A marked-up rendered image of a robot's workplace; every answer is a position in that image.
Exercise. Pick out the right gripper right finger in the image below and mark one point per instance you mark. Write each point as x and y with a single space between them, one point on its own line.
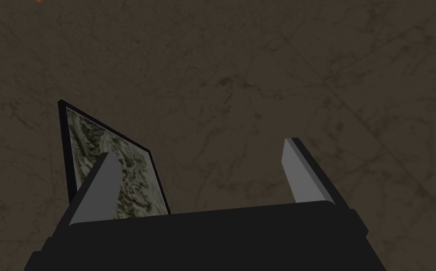
308 177

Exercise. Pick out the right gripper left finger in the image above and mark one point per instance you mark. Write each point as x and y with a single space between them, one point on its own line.
101 192

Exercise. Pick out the black framed picture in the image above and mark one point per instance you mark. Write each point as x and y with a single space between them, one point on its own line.
90 139

